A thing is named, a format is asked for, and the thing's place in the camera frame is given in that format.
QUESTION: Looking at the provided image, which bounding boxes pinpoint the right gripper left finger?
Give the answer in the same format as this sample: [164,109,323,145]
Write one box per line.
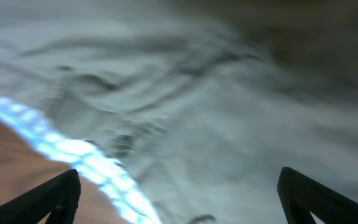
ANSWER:
[0,169,81,224]

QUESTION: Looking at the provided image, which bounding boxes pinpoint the khaki shorts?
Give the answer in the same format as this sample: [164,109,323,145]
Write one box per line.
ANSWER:
[0,0,358,223]

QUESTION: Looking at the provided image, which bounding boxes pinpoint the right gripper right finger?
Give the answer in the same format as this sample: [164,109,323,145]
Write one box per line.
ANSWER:
[277,167,358,224]

